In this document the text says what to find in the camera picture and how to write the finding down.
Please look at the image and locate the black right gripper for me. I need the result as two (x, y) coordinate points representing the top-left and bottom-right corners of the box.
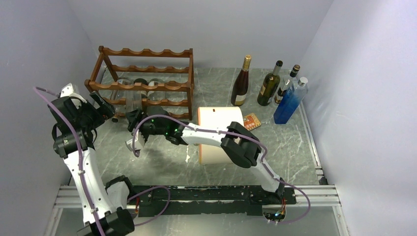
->
(123, 110), (167, 144)

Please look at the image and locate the dark bottle white label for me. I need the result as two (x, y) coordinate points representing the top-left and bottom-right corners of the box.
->
(231, 55), (252, 106)

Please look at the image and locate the dark green wine bottle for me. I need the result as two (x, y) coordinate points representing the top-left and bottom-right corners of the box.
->
(257, 60), (283, 106)

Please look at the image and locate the blue boxed bottle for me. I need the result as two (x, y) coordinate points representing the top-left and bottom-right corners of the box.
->
(273, 77), (308, 124)

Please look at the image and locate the clear glass liquor bottle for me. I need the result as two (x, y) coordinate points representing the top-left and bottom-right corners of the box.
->
(273, 64), (300, 105)

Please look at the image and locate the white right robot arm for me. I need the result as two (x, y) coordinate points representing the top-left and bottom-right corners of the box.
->
(125, 106), (285, 204)

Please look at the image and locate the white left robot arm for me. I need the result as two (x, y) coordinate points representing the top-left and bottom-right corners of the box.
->
(48, 91), (136, 236)

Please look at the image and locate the clear bottle gold collar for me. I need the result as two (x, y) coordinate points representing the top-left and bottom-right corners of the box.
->
(110, 77), (133, 123)

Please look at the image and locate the brown wooden wine rack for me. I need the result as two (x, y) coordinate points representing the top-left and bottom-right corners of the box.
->
(84, 45), (195, 120)

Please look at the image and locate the white cylindrical container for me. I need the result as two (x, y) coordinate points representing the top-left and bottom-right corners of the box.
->
(198, 107), (243, 165)

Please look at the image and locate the orange patterned small card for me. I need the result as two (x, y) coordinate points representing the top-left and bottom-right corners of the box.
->
(243, 113), (262, 131)

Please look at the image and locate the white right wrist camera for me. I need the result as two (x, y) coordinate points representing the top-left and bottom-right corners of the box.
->
(125, 132), (146, 152)

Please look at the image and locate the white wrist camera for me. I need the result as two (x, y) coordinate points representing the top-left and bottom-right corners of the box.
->
(60, 83), (87, 103)
(125, 132), (146, 152)

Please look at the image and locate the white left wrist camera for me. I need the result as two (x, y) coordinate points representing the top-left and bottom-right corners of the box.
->
(60, 83), (87, 103)

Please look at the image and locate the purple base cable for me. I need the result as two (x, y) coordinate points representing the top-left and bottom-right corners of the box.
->
(127, 185), (171, 227)

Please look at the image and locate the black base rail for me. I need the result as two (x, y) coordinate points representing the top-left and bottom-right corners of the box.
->
(128, 185), (297, 217)

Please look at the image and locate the aluminium frame rail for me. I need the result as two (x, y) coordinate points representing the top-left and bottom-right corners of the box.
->
(44, 166), (346, 236)

